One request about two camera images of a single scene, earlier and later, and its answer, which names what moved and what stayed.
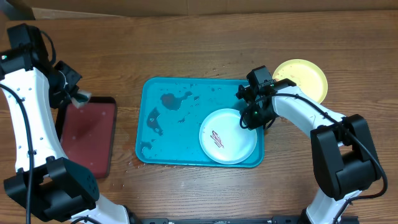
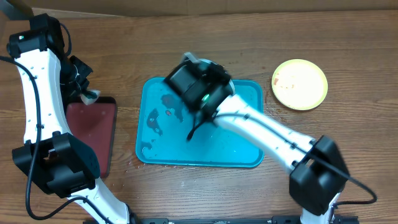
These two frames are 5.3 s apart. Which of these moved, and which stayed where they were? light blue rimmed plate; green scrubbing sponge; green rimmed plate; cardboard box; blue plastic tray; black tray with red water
Moved: green scrubbing sponge; light blue rimmed plate
Stayed: cardboard box; green rimmed plate; black tray with red water; blue plastic tray
